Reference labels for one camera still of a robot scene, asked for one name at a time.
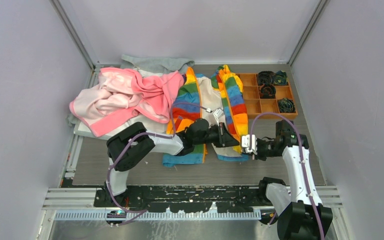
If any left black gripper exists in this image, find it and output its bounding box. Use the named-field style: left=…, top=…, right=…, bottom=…
left=193, top=122, right=239, bottom=148

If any rainbow striped zip jacket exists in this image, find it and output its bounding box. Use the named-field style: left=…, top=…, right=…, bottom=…
left=162, top=64, right=249, bottom=167

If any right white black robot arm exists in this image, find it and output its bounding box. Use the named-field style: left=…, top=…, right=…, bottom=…
left=243, top=119, right=333, bottom=240

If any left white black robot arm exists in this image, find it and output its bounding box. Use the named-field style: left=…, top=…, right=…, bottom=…
left=106, top=118, right=240, bottom=207

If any blue green rolled tie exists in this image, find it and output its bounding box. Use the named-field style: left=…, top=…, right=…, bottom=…
left=277, top=98, right=296, bottom=113

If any orange compartment tray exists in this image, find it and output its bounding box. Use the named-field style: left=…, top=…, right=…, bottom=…
left=238, top=73, right=298, bottom=120

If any dark rolled tie back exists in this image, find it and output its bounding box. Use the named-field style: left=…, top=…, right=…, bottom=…
left=256, top=71, right=276, bottom=86

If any grey white garment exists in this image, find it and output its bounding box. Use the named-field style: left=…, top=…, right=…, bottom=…
left=68, top=55, right=194, bottom=138

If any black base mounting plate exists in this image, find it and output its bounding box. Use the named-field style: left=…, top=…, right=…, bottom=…
left=93, top=185, right=272, bottom=213

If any pink fleece garment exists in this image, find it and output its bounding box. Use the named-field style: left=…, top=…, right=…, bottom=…
left=69, top=67, right=185, bottom=137

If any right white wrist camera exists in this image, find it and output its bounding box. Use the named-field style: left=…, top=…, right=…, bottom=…
left=240, top=134, right=257, bottom=156

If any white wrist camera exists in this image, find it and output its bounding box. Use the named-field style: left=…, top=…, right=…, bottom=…
left=205, top=107, right=224, bottom=126
left=240, top=134, right=257, bottom=156

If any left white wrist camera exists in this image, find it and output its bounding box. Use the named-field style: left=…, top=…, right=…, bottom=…
left=205, top=107, right=224, bottom=126

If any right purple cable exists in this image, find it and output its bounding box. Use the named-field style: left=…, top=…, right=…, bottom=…
left=248, top=112, right=326, bottom=240

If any purple cable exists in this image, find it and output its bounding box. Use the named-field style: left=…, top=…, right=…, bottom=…
left=105, top=101, right=213, bottom=226
left=248, top=112, right=326, bottom=240

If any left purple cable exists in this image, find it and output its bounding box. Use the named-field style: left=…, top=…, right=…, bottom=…
left=105, top=101, right=213, bottom=226

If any silver slotted aluminium rail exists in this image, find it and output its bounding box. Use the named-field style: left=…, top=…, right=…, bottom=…
left=54, top=209, right=261, bottom=222

